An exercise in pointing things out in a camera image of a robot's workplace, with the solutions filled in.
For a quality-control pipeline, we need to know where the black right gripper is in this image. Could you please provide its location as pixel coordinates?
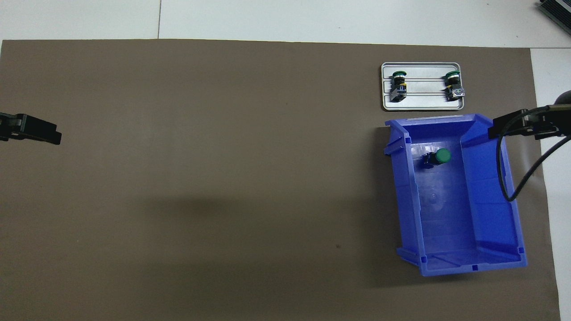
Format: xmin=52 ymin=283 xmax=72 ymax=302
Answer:
xmin=488 ymin=108 xmax=571 ymax=140

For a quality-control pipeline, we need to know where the green push button switch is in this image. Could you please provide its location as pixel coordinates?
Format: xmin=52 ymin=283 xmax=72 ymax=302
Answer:
xmin=422 ymin=148 xmax=451 ymax=169

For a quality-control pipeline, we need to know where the green button with silver label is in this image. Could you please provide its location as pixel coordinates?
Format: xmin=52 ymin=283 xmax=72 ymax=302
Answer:
xmin=445 ymin=70 xmax=466 ymax=101

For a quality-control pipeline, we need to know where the green button with yellow mark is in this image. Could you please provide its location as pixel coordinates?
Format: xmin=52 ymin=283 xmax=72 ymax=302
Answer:
xmin=390 ymin=70 xmax=407 ymax=103

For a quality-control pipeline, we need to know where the grey metal tray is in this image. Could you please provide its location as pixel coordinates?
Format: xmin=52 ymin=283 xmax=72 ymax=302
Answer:
xmin=381 ymin=62 xmax=465 ymax=111

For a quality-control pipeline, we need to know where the blue plastic storage bin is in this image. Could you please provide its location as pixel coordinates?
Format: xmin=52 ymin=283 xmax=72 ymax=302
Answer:
xmin=385 ymin=114 xmax=528 ymax=277

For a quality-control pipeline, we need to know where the dark grey device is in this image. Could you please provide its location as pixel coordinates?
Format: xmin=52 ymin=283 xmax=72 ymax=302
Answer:
xmin=538 ymin=0 xmax=571 ymax=25

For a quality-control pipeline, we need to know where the brown table mat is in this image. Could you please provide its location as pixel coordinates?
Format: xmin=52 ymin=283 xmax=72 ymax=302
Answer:
xmin=0 ymin=39 xmax=562 ymax=321

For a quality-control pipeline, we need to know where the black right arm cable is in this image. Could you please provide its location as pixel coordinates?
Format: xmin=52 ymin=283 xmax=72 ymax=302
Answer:
xmin=497 ymin=104 xmax=571 ymax=202

